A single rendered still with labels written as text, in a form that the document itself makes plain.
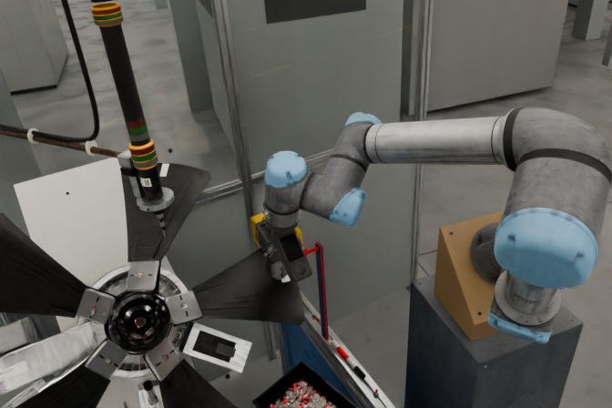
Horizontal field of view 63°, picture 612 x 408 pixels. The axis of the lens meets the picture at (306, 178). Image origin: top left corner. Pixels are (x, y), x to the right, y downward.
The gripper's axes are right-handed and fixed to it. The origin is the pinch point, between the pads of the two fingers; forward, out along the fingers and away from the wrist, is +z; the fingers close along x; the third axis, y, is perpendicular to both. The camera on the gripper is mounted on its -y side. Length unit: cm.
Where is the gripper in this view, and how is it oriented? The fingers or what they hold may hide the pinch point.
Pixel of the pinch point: (281, 277)
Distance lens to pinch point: 118.4
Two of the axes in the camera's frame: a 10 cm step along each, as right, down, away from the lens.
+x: -8.7, 2.9, -3.9
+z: -0.9, 7.0, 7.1
